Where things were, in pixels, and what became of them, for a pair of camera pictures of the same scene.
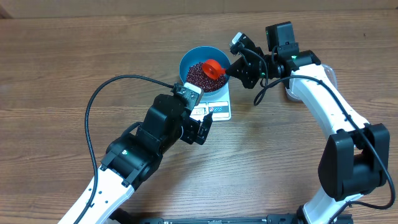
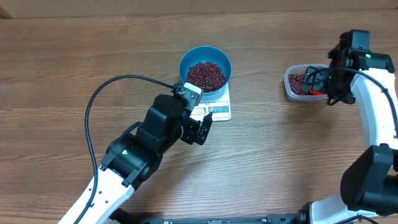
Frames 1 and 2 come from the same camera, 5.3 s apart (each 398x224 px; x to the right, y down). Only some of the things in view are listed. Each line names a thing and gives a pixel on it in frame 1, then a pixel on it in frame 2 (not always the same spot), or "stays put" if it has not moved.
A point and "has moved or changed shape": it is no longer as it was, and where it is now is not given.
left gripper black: x=192 y=125 stays put
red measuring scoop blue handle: x=212 y=69 has moved or changed shape
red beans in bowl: x=196 y=76 stays put
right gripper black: x=242 y=69 to x=321 y=76
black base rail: x=125 y=216 stays put
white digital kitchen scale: x=219 y=105 stays put
